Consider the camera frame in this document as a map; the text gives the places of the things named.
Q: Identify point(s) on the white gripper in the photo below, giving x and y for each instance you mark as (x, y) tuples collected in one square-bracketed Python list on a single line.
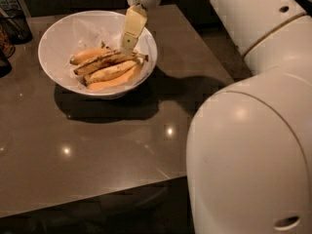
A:
[(134, 22)]

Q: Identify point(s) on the spotted brown banana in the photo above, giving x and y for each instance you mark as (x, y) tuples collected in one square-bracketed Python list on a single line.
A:
[(102, 61)]

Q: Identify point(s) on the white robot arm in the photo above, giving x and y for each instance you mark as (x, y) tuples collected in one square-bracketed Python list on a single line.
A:
[(249, 146)]

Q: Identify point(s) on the orange yellow front banana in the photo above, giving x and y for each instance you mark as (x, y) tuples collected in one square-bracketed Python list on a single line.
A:
[(126, 77)]

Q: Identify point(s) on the yellow banana at back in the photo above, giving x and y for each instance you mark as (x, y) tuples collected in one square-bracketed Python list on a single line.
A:
[(87, 54)]

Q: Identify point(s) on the white bowl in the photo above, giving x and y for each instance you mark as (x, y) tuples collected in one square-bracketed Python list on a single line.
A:
[(54, 55)]

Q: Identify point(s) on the spotted banana in middle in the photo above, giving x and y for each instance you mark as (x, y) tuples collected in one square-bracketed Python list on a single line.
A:
[(111, 72)]

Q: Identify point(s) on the white paper liner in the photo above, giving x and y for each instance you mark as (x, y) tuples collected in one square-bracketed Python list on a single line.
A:
[(105, 33)]

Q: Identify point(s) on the dark object at left edge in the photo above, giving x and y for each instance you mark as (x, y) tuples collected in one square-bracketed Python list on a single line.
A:
[(7, 49)]

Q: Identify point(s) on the black wire basket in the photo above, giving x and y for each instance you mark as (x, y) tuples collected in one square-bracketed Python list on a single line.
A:
[(16, 26)]

